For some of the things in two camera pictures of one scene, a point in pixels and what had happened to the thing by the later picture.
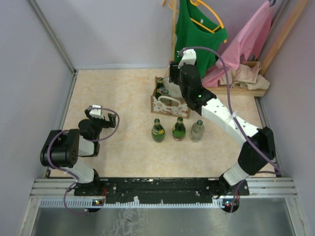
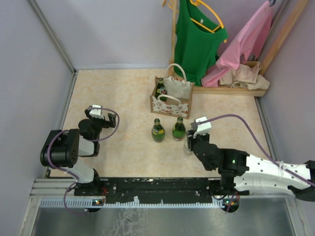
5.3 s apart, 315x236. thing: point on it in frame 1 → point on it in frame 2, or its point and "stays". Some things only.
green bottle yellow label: [158, 132] stays
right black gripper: [173, 72] → [190, 135]
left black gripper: [111, 117] stays
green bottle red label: [179, 130] stays
